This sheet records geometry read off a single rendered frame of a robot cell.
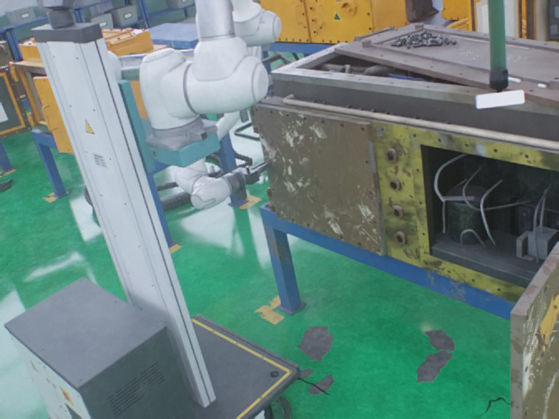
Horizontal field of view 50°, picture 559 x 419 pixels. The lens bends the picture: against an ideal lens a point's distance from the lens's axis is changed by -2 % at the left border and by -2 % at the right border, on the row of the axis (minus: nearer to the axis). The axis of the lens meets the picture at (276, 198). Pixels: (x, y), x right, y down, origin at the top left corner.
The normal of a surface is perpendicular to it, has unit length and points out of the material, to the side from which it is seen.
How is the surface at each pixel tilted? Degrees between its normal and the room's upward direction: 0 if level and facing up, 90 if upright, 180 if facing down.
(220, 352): 0
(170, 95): 87
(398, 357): 0
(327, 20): 90
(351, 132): 90
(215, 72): 77
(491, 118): 90
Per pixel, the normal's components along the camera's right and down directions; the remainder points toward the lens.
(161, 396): 0.71, 0.19
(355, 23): -0.71, 0.43
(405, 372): -0.18, -0.88
